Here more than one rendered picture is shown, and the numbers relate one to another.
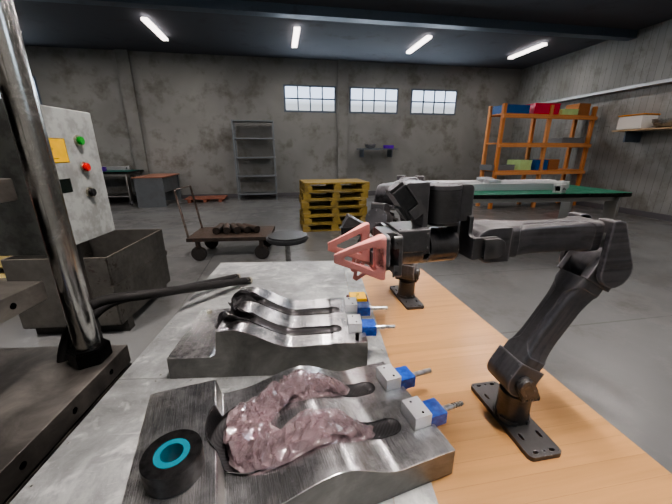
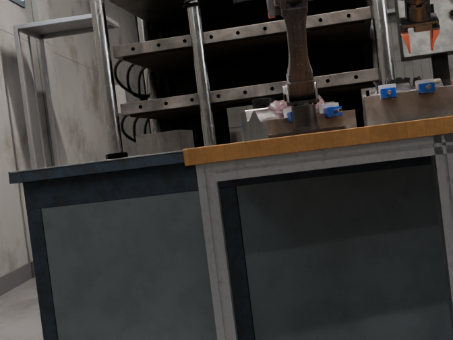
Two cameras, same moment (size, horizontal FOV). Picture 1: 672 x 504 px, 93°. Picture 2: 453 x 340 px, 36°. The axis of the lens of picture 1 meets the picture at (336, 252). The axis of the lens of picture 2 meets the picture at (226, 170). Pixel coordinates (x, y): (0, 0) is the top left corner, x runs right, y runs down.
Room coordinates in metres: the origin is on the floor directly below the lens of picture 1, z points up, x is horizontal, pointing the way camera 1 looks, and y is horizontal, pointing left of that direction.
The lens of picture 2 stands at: (0.76, -2.20, 0.78)
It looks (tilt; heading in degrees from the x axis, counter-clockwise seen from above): 2 degrees down; 103
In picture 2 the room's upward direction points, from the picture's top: 7 degrees counter-clockwise
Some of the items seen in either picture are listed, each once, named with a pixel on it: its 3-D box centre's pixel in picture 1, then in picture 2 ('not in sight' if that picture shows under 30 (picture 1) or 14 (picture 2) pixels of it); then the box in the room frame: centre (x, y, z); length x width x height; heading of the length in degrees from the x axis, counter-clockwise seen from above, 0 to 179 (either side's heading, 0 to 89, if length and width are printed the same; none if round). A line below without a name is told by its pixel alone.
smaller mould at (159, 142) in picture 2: not in sight; (166, 142); (0.00, 0.11, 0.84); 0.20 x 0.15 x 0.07; 93
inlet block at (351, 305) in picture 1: (366, 308); (427, 88); (0.87, -0.09, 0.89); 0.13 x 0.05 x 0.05; 93
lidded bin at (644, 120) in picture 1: (637, 122); not in sight; (7.16, -6.33, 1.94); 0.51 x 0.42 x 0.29; 10
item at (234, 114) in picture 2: not in sight; (267, 125); (0.22, 0.95, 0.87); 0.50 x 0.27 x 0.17; 93
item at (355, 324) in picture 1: (371, 327); (388, 92); (0.76, -0.10, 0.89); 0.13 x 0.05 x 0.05; 93
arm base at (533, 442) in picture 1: (513, 402); (305, 119); (0.54, -0.38, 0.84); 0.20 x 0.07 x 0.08; 10
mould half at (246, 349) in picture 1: (275, 325); (404, 102); (0.81, 0.18, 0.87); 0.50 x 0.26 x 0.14; 93
